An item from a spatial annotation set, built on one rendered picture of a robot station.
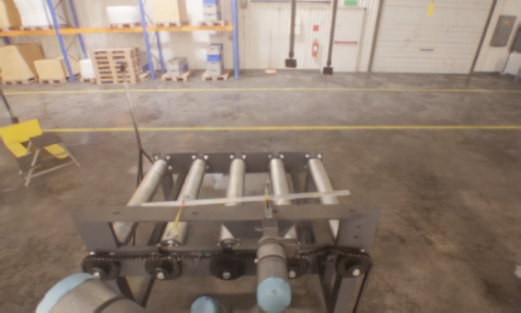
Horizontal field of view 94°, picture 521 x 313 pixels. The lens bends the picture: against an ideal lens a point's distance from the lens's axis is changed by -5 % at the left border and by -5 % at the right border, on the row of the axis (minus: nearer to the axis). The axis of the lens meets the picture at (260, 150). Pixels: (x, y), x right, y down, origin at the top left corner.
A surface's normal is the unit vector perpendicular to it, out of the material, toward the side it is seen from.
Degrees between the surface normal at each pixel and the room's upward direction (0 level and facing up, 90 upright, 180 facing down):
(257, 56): 90
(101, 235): 90
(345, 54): 90
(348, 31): 90
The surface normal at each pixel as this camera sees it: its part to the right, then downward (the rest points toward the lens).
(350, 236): 0.02, 0.47
